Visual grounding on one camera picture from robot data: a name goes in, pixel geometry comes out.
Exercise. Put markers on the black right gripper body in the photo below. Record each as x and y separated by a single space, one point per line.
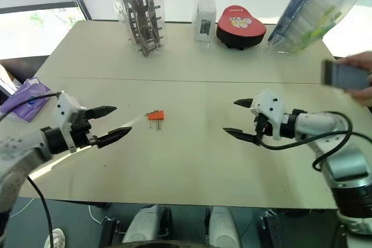
263 127

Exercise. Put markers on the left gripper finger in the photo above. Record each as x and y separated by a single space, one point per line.
113 136
103 110

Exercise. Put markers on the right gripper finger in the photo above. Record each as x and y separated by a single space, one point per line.
239 134
245 103

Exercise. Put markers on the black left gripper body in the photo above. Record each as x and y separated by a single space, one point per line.
82 132

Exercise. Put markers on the grey smartphone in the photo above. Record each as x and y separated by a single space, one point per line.
343 75

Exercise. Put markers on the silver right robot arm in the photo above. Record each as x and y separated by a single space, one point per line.
319 123

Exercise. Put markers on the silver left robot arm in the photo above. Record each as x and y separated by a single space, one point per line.
17 155

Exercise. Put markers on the red plastic block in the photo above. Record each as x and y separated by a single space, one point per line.
157 115

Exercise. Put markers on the person's bare hand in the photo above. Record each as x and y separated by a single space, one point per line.
359 57

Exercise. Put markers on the purple tissue pack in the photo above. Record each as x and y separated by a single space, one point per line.
26 100

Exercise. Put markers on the red heart-shaped case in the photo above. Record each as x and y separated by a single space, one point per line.
240 27

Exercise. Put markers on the grey box with window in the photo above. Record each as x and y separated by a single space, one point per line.
205 25

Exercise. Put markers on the grey rounded robot leg shell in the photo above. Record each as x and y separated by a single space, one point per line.
222 226
145 224

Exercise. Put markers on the grey toy track pieces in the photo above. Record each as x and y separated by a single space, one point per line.
142 18

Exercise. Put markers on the blue plastic case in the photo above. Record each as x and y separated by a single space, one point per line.
293 12

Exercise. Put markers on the white and green pack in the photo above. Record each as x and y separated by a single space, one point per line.
314 24

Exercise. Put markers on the white shoe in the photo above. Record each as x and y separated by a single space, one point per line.
55 237

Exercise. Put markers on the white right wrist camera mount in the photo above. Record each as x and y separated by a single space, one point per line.
270 105

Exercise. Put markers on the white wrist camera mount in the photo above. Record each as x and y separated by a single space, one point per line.
65 111
270 105

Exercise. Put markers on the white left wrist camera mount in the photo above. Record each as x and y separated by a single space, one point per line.
65 111

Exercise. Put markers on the black table leg bracket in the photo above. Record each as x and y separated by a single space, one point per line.
272 229
110 230

